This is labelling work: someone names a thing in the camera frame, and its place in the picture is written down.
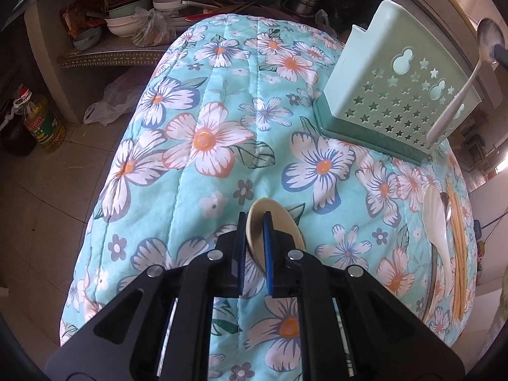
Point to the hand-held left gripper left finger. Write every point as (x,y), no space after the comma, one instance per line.
(240,262)

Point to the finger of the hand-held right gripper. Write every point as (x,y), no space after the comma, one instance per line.
(501,54)

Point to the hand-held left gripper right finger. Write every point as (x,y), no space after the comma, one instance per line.
(270,258)

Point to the beige spoon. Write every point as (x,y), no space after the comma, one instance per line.
(256,226)

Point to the green star-cutout utensil holder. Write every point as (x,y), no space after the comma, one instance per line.
(377,67)

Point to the bundle of bamboo chopsticks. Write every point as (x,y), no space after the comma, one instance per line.
(458,246)

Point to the floral turquoise quilt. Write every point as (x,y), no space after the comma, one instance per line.
(198,107)

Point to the white plastic bag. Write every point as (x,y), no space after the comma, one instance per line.
(111,103)

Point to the stainless steel pot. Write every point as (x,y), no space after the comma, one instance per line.
(301,2)

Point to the yellow cooking oil bottle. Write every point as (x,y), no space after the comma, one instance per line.
(43,123)

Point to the metal-edged shelf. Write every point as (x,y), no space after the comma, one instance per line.
(111,56)

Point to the clear bag of food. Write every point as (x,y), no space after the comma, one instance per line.
(153,31)

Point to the dark liquid bottle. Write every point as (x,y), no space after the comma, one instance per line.
(18,139)

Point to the stack of white bowls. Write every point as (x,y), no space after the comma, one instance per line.
(121,24)

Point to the pale green bowl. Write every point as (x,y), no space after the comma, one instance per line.
(87,39)

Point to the red snack packaging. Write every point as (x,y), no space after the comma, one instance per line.
(79,12)

